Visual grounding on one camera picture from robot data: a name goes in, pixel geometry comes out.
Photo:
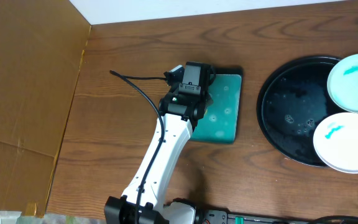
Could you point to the top light green plate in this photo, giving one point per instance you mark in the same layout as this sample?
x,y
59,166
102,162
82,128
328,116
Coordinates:
x,y
342,84

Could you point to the brown cardboard panel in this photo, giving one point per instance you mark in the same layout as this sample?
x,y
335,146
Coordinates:
x,y
41,49

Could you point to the black rectangular soap water tray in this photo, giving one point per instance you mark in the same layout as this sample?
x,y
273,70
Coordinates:
x,y
219,124

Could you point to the round black tray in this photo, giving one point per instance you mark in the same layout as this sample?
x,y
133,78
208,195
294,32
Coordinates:
x,y
292,102

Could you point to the white plate with green stain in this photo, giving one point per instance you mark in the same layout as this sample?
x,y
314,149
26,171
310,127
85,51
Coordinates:
x,y
335,141

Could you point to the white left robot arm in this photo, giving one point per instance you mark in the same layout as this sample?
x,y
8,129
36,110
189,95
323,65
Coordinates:
x,y
143,200

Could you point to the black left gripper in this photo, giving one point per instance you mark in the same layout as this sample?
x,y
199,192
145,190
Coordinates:
x,y
209,100

